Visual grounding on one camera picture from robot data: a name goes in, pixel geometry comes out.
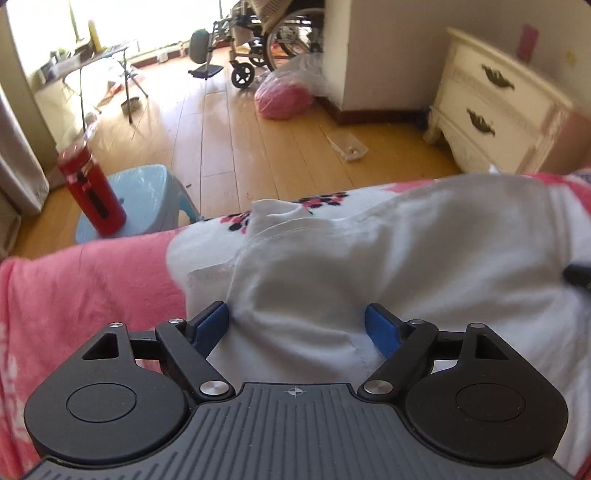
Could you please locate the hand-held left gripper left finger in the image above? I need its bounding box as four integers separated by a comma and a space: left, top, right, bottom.
81, 301, 232, 402

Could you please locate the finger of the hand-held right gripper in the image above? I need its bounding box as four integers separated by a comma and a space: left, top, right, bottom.
563, 263, 591, 291

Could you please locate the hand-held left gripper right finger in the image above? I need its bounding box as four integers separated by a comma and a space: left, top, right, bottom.
359, 302, 511, 402

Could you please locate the white shirt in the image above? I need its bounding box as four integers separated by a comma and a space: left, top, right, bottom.
166, 173, 591, 472

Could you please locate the pink floral blanket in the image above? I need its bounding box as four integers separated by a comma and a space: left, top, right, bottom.
0, 171, 591, 480

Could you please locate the light blue plastic stool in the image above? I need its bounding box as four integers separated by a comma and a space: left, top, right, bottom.
75, 164, 204, 245

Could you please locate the red water bottle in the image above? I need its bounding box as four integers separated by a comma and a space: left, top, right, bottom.
58, 141, 127, 238

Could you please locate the cream nightstand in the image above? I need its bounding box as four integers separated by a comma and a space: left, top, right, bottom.
424, 27, 575, 175

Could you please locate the clear plastic tray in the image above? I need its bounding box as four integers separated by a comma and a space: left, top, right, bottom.
329, 133, 369, 163

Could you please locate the pink bundle in plastic bag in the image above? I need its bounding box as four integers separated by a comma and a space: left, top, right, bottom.
255, 55, 328, 121

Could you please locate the grey curtain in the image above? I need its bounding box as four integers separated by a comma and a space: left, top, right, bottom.
0, 9, 51, 217

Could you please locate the folding table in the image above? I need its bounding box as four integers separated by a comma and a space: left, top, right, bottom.
28, 39, 148, 125

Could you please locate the wheelchair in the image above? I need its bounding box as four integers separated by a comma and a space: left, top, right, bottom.
188, 0, 326, 89

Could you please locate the pink wall sticker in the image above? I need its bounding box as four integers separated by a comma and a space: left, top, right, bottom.
517, 24, 539, 62

